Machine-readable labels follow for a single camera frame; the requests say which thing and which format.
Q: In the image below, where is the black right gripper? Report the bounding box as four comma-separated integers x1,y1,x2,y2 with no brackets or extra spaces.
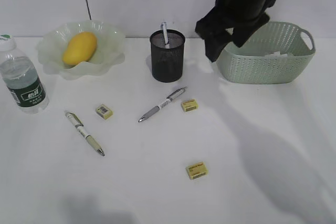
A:
195,7,270,62

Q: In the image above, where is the waste paper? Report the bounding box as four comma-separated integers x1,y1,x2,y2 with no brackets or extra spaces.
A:
264,51,293,58

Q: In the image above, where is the blue white pen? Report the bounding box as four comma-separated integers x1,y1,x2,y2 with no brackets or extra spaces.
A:
161,22,170,49

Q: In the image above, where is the yellow mango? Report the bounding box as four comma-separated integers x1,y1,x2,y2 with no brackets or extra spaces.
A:
62,31,97,66

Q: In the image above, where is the clear water bottle green label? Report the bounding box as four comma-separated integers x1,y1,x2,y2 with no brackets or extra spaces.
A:
1,34,49,114

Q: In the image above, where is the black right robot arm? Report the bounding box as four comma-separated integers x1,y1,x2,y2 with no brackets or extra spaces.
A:
195,0,276,62

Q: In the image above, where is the green woven plastic basket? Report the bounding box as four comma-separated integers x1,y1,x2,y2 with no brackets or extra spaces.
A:
216,22,316,84

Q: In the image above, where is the black mesh pen holder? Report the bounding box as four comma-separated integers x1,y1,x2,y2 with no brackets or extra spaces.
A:
150,29,185,83

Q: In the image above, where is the yellow eraser near holder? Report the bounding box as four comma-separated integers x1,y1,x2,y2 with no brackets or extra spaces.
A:
181,99,198,112

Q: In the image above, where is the grey white pen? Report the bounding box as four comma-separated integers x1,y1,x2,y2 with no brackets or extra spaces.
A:
138,87,187,122

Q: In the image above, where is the yellow eraser front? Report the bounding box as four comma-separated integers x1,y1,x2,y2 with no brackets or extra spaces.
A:
186,162,208,180

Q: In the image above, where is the yellow eraser with barcode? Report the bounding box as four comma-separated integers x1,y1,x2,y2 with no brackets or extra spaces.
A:
96,104,113,120

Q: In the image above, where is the beige white pen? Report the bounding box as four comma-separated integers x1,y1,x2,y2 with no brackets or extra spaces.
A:
65,111,105,156

